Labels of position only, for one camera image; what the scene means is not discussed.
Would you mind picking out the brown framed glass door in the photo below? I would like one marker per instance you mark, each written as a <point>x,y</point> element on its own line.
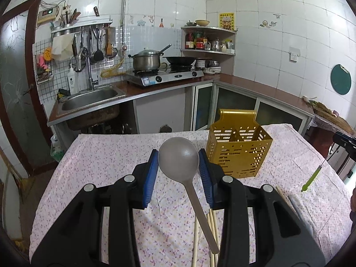
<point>16,89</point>

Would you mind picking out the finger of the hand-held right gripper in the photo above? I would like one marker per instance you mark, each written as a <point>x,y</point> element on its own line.
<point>343,139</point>

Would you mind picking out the steel cooking pot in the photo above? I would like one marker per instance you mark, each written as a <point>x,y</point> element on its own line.
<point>146,62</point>

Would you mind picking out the white soap bottle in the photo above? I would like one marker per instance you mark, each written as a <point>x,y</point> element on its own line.
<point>73,82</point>

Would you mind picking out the gold perforated utensil holder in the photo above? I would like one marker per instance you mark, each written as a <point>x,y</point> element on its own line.
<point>236,155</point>

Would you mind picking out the beige bowl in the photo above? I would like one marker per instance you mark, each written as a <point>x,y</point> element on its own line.
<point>203,22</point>

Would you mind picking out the cutting board with vegetables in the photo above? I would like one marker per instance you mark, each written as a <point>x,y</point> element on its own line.
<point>331,115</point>

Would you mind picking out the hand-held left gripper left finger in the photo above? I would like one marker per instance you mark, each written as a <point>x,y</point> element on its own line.
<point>150,178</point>

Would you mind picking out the beige wall control box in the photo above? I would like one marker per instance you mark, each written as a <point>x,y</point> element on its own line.
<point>47,15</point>

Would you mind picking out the grey ladle spoon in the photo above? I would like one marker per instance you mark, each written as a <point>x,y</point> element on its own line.
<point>178,155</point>

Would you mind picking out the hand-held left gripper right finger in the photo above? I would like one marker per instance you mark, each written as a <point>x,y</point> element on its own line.
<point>205,178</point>

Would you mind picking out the stack of steel bowls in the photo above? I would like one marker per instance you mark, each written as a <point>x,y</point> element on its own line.
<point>208,65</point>

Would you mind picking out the chrome faucet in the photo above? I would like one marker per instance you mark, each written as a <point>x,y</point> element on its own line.
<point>89,72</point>

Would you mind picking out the steel utensil wall rack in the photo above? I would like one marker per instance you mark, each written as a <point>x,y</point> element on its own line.
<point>83,25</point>

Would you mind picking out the white hanging bag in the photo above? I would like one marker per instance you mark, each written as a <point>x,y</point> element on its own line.
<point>62,47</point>

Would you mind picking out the white corner shelf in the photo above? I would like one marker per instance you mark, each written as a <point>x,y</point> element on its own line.
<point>208,52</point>

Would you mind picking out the black hanging spatula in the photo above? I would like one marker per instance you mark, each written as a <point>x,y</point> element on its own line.
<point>98,54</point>

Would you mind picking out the steel kitchen sink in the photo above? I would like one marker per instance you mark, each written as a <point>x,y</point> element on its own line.
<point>89,101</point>

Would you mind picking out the green round board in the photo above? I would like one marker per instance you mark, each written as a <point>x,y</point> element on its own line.
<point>340,79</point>

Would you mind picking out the glass door counter cabinets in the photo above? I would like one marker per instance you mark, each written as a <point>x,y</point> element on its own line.
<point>236,100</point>

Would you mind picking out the wooden chopstick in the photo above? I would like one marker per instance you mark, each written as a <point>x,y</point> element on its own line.
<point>210,228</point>
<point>195,244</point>
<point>214,222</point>

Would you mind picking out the red sauce jar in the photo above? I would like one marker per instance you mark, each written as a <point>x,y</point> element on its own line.
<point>189,41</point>
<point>200,43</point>

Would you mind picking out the steel gas stove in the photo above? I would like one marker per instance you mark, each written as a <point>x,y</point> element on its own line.
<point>172,78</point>

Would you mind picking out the floral tablecloth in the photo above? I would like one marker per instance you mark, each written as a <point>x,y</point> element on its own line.
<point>111,155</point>

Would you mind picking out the black wok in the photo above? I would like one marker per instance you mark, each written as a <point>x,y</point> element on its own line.
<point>179,60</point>

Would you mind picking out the yellow wall poster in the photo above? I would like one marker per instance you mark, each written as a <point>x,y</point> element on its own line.
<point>226,21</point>

